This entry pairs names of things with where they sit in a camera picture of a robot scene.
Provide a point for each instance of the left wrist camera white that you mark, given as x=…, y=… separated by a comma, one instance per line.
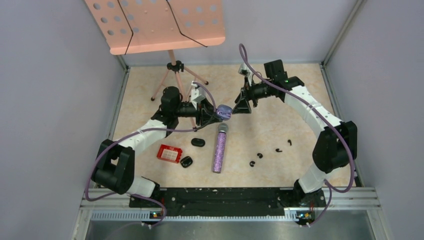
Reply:
x=197, y=93

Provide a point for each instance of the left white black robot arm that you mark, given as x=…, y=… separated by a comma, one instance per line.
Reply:
x=114, y=166

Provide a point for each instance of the pink music stand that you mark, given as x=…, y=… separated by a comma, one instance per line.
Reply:
x=142, y=26

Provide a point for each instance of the purple glitter microphone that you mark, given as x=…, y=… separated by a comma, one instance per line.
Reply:
x=219, y=151

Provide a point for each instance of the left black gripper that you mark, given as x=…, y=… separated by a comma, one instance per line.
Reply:
x=205, y=112

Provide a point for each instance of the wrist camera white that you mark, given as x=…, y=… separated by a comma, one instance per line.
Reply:
x=246, y=72
x=197, y=93

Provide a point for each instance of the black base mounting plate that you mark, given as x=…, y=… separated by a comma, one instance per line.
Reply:
x=230, y=201

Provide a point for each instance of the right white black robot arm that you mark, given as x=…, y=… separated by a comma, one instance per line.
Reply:
x=336, y=145

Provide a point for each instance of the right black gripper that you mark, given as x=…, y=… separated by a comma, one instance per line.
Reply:
x=242, y=107

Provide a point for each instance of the red plastic box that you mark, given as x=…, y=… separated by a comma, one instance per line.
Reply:
x=169, y=153

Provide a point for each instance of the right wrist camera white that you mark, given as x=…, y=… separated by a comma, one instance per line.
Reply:
x=246, y=72

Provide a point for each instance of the purple earbud charging case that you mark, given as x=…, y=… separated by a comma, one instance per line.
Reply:
x=224, y=112

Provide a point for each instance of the open black earbud case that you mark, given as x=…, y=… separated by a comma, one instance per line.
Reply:
x=186, y=162

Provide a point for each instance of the closed black earbud case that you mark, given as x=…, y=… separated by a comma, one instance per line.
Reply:
x=198, y=142

